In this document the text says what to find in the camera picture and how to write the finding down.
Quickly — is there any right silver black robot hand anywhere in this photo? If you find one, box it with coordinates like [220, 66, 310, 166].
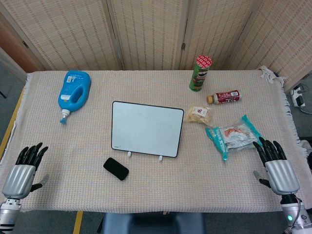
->
[253, 136, 300, 196]

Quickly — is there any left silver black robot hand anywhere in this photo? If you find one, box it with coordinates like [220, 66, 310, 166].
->
[1, 142, 50, 200]

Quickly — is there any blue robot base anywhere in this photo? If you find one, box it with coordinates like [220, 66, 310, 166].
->
[97, 211, 206, 234]

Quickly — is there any teal white snack package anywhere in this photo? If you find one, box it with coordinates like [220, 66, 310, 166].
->
[205, 115, 263, 162]

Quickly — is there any white power strip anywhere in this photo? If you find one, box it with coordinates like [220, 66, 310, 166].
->
[290, 85, 306, 108]

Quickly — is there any small brown drink bottle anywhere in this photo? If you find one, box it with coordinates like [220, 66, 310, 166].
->
[206, 90, 243, 105]

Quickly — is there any black phone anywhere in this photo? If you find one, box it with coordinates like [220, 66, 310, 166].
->
[103, 157, 130, 181]

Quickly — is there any blue detergent bottle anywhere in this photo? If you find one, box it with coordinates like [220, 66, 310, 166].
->
[58, 70, 92, 125]

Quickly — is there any clear bag of snacks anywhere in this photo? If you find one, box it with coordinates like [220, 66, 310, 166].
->
[186, 103, 213, 125]

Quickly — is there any beige woven tablecloth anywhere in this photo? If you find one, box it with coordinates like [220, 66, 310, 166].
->
[0, 65, 308, 215]

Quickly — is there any green chips can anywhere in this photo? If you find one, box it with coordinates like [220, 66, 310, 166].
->
[189, 55, 213, 93]

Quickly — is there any woven folding screen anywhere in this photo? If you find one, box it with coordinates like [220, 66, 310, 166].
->
[0, 0, 312, 93]

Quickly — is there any white board with black frame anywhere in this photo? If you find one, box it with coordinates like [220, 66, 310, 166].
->
[111, 100, 184, 159]

